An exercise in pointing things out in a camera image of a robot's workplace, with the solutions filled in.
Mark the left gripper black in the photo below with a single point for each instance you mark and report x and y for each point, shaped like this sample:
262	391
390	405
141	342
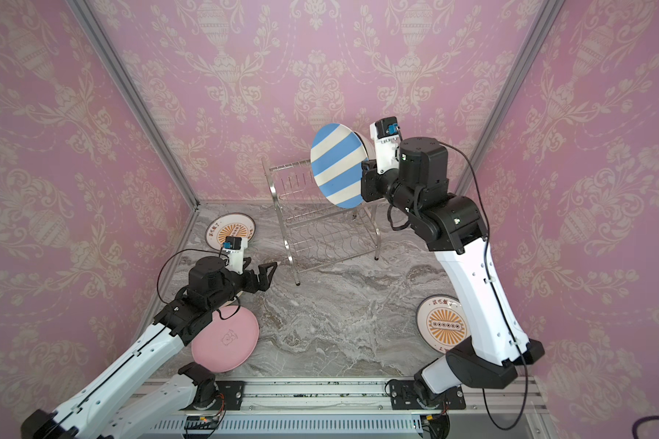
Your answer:
264	281

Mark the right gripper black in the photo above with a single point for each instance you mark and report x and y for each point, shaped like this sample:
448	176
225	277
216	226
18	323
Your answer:
371	185

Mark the blue striped plate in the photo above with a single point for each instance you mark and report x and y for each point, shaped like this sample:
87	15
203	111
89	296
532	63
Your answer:
336	158

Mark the steel two-tier dish rack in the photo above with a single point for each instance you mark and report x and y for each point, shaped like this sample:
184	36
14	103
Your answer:
315	233

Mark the pink bear plate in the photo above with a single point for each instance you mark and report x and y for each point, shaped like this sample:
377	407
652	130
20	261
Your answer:
229	340

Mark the orange sunburst plate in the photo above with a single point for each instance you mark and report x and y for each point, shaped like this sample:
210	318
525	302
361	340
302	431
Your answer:
442	323
232	224

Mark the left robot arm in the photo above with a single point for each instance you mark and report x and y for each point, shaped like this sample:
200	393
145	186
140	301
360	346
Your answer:
102	409

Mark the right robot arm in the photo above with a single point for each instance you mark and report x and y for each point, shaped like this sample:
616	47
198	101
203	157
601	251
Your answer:
411	175

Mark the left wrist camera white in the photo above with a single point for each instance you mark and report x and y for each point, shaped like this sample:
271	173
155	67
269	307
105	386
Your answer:
234	248

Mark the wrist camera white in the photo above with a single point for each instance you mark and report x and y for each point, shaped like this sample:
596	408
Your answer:
234	248
386	137

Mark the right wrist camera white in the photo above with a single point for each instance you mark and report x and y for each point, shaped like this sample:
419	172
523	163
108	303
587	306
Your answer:
386	137

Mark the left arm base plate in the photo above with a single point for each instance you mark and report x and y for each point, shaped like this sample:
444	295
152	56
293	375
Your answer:
225	396

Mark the aluminium mounting rail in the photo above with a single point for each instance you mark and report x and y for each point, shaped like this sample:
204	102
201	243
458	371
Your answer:
356	408

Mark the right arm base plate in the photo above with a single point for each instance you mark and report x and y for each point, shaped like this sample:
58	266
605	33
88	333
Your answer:
407	395

